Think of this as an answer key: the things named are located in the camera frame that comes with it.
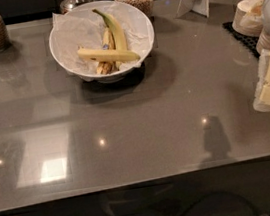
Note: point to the white paper bowl liner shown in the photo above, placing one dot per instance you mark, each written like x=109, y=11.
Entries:
x=74, y=38

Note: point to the black rubber mat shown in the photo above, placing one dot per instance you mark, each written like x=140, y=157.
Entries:
x=248, y=42

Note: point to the yellow banana with green stem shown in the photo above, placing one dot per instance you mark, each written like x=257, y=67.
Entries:
x=117, y=31

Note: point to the small brown spotted banana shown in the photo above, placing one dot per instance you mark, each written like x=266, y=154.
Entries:
x=106, y=68

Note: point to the yellow banana across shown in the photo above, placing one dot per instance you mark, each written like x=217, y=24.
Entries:
x=107, y=55

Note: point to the white ceramic bowl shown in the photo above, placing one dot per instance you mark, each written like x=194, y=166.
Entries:
x=67, y=61

